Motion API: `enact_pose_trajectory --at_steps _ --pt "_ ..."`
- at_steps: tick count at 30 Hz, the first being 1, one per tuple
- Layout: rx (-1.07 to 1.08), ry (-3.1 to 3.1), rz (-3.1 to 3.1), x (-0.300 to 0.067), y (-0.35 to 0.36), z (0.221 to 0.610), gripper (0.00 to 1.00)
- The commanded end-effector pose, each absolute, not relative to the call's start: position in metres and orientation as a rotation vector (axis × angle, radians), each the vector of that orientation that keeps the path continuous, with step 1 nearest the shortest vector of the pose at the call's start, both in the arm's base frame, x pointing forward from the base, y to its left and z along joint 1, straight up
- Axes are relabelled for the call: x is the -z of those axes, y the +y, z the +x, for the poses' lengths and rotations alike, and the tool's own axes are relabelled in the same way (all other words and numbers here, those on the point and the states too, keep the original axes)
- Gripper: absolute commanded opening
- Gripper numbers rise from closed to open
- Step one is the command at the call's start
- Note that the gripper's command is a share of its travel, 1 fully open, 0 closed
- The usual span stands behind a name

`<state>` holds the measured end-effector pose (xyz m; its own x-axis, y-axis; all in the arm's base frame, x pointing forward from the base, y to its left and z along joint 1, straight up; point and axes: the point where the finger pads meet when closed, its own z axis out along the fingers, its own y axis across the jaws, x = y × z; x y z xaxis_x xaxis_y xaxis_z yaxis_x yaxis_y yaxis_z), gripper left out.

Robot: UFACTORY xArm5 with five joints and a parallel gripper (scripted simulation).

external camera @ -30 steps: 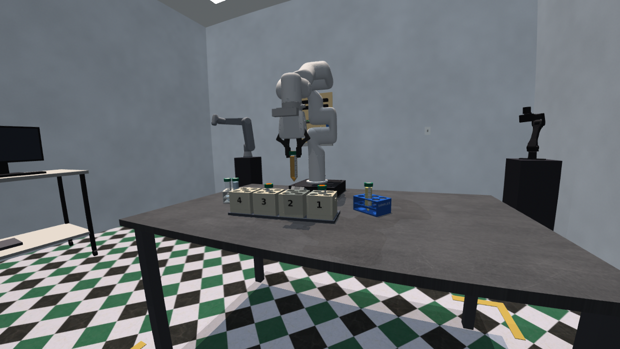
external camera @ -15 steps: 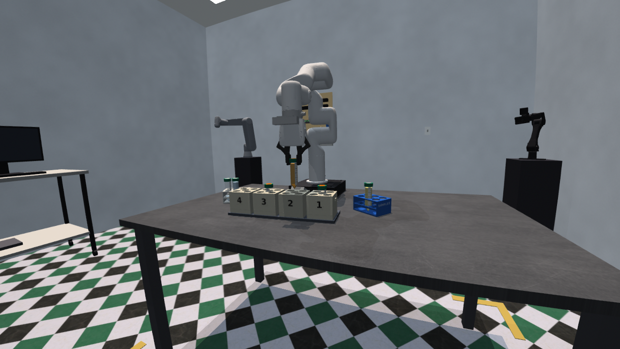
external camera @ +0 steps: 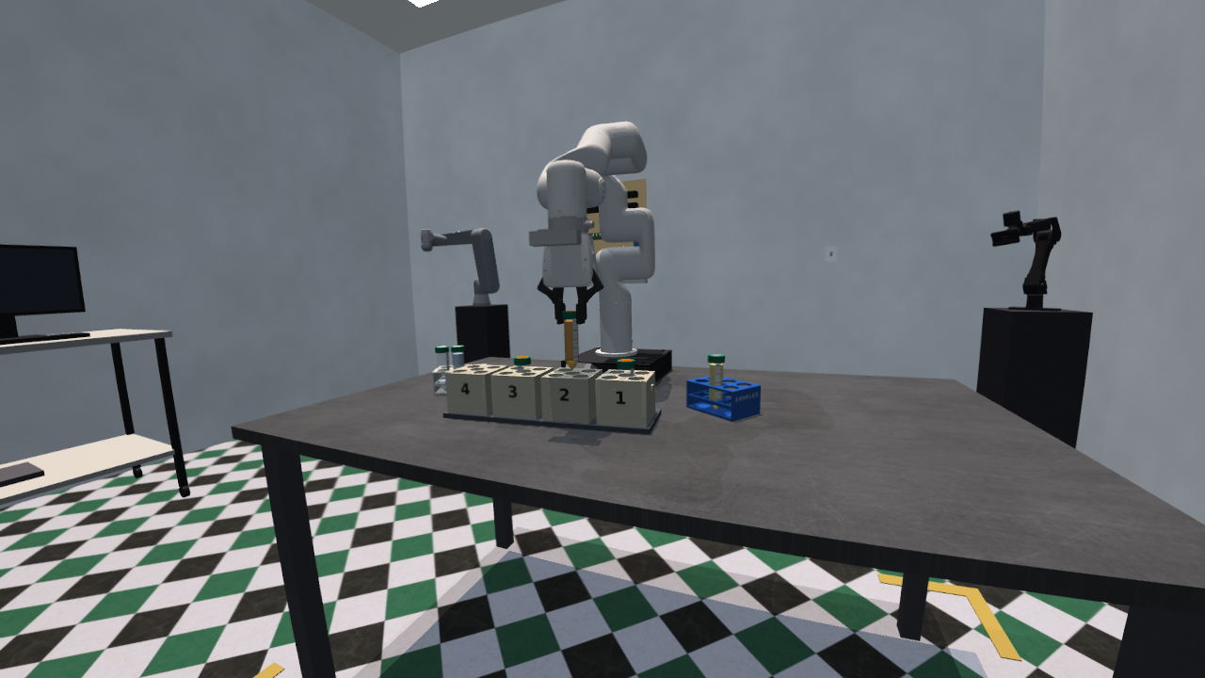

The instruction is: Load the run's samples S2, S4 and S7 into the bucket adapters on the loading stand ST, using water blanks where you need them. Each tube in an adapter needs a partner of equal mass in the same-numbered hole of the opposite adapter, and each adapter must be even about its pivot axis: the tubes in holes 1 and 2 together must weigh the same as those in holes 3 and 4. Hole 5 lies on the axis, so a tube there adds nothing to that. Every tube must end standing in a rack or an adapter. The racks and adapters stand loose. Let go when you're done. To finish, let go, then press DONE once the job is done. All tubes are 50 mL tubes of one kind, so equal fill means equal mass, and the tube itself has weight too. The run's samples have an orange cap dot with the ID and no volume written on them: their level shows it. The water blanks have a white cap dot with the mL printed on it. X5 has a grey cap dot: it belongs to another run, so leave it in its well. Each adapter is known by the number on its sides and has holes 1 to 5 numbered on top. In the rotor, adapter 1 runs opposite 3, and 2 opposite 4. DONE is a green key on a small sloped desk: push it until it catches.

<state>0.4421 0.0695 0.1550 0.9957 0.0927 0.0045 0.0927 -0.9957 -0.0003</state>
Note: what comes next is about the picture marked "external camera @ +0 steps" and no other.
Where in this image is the clear tube with dark green cap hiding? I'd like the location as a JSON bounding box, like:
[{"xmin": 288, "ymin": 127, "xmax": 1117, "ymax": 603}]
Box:
[{"xmin": 435, "ymin": 346, "xmax": 449, "ymax": 391}]

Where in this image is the white tube rack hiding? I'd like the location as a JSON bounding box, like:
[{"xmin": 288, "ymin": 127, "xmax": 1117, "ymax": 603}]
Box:
[{"xmin": 433, "ymin": 365, "xmax": 453, "ymax": 395}]

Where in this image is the blue tube rack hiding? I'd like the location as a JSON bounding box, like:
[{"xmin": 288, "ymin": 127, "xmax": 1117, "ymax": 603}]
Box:
[{"xmin": 686, "ymin": 377, "xmax": 762, "ymax": 421}]

